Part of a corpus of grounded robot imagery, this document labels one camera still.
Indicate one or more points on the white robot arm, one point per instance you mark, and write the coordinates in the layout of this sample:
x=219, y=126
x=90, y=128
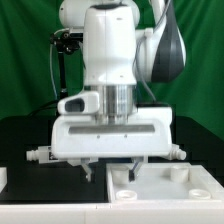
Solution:
x=104, y=120

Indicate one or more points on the green backdrop curtain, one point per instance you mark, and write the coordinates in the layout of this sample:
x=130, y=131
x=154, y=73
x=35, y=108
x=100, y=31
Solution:
x=25, y=84

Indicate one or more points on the white front rail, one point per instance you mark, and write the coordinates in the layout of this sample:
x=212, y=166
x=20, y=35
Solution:
x=155, y=212

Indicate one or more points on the black mounted camera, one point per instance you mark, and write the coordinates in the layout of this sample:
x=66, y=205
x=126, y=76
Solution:
x=67, y=40

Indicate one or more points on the white square tabletop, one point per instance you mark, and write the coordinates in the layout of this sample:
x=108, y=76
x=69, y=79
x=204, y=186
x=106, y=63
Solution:
x=163, y=182

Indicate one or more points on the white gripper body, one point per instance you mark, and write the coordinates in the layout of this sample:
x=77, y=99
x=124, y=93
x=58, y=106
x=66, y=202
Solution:
x=146, y=133

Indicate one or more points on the white left bracket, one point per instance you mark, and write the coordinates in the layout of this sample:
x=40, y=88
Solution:
x=3, y=178

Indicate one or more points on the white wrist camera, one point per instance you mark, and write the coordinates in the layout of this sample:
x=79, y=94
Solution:
x=86, y=102

